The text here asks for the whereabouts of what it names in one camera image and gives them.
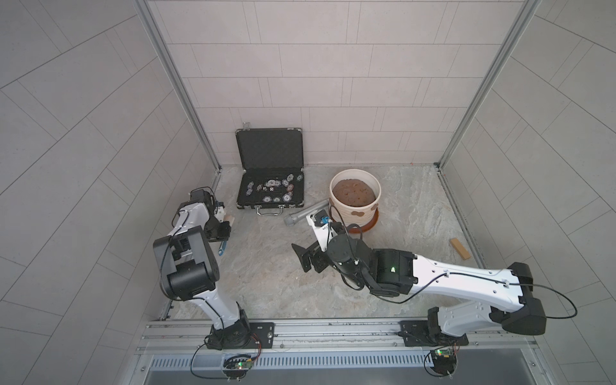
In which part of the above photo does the left circuit board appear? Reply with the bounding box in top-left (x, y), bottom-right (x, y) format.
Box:
top-left (222, 354), bottom-right (255, 381)

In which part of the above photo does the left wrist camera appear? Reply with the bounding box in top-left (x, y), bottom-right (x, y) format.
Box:
top-left (212, 202), bottom-right (226, 222)

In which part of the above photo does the terracotta saucer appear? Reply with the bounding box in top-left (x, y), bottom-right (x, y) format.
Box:
top-left (347, 209), bottom-right (380, 234)

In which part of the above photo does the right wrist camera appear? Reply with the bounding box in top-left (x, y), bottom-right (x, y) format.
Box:
top-left (307, 210), bottom-right (337, 252)

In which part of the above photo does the aluminium front rail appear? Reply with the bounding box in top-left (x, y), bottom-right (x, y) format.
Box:
top-left (136, 318), bottom-right (536, 355)

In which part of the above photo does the white blue scrub brush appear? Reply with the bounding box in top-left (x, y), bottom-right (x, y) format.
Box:
top-left (218, 215), bottom-right (235, 257)

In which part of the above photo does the circuit board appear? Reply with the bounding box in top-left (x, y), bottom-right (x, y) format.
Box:
top-left (222, 354), bottom-right (255, 381)
top-left (428, 347), bottom-right (457, 378)

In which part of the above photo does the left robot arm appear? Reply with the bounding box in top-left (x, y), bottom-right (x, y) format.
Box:
top-left (153, 186), bottom-right (250, 346)

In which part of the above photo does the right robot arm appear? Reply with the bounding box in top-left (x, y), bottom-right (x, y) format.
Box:
top-left (292, 234), bottom-right (547, 340)

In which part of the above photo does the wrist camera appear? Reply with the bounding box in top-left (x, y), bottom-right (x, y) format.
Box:
top-left (212, 202), bottom-right (226, 222)
top-left (307, 210), bottom-right (337, 252)

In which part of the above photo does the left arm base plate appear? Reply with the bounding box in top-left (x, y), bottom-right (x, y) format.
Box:
top-left (205, 321), bottom-right (275, 351)

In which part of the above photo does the black poker chip case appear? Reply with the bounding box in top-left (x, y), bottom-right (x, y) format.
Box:
top-left (235, 128), bottom-right (305, 215)

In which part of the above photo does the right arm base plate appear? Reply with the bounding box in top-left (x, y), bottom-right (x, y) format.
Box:
top-left (397, 320), bottom-right (469, 347)

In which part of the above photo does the small wooden block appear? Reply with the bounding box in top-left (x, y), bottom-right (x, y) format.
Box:
top-left (449, 238), bottom-right (472, 260)

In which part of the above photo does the right circuit board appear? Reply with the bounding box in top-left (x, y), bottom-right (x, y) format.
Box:
top-left (428, 347), bottom-right (457, 378)

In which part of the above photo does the white ceramic pot with soil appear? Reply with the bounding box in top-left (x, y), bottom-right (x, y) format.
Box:
top-left (329, 169), bottom-right (383, 225)

